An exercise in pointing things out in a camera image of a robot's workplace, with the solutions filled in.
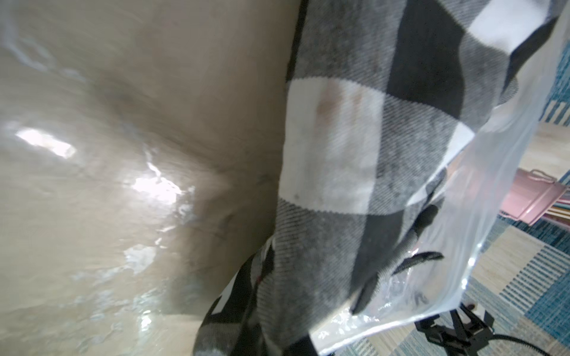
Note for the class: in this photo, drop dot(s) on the black white checked shirt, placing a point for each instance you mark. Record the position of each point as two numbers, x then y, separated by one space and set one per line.
382 96

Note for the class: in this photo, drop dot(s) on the pink pencil cup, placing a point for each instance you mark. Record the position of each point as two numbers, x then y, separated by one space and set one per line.
531 195

